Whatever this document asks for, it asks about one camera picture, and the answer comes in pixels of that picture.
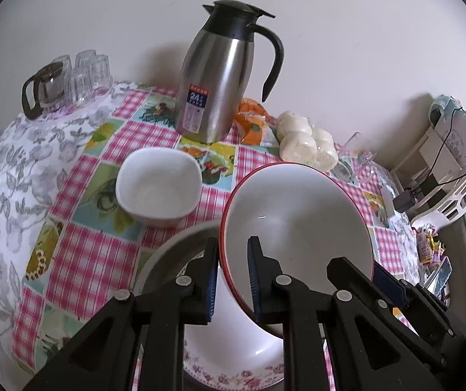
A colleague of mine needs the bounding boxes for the clear glass mug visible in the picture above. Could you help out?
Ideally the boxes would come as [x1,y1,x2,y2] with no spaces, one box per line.
[332,132,377,184]

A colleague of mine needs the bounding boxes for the colourful checked tablecloth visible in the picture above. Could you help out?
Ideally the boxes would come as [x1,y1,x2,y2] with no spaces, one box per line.
[0,83,418,390]

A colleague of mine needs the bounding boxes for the clear drinking glass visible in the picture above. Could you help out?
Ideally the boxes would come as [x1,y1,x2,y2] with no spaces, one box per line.
[69,50,114,107]
[52,55,72,106]

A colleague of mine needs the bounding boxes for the stainless steel round plate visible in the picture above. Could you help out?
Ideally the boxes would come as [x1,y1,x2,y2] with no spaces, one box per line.
[133,219,219,296]

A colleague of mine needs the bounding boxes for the red rimmed white bowl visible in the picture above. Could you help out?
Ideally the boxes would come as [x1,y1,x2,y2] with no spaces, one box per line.
[219,163,374,318]

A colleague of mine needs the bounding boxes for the orange snack packet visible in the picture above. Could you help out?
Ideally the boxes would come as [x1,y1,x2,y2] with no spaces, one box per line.
[234,98,272,147]

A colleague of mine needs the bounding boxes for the floral rimmed white plate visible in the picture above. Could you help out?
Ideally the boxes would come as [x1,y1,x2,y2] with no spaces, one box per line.
[183,274,284,390]

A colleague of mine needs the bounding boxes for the candy packets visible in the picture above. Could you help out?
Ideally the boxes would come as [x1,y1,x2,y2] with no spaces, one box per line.
[417,225,453,296]

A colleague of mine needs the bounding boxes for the white square bowl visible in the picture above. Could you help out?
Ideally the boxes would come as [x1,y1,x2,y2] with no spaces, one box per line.
[115,147,202,229]

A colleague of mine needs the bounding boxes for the stainless steel thermos jug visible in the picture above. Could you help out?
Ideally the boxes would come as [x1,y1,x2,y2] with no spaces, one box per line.
[175,0,284,144]

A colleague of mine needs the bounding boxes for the black power adapter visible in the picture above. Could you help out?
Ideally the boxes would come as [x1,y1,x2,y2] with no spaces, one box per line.
[393,189,416,213]

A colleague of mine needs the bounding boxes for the black cable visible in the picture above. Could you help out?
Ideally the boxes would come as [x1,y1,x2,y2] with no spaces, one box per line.
[403,105,466,196]

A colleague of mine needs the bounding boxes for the pack of white buns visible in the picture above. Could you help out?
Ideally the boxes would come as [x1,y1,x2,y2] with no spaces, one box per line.
[276,111,339,172]

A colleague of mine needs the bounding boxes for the white plastic rack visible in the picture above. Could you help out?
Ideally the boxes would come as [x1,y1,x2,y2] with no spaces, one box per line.
[389,94,466,229]

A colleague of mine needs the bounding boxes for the glass coffee pot black handle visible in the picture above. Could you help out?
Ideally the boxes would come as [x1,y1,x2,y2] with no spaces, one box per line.
[22,63,64,120]

